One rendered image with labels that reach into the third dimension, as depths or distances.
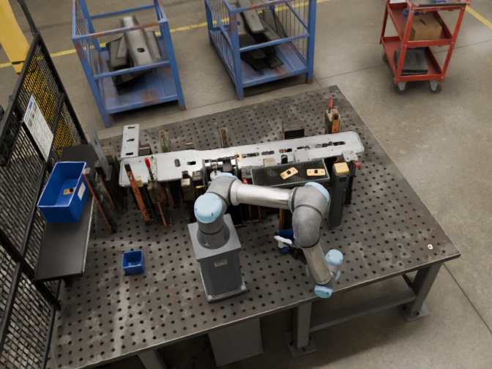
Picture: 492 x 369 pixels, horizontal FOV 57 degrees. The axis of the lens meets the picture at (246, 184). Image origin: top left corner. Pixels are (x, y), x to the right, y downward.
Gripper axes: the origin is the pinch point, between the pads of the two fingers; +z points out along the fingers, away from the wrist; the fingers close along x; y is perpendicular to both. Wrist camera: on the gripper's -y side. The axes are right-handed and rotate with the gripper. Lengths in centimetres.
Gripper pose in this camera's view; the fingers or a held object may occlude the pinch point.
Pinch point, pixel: (282, 228)
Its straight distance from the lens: 228.1
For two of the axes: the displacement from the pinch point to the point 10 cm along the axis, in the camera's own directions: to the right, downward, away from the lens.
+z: -7.0, -6.0, 3.8
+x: 6.6, -3.4, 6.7
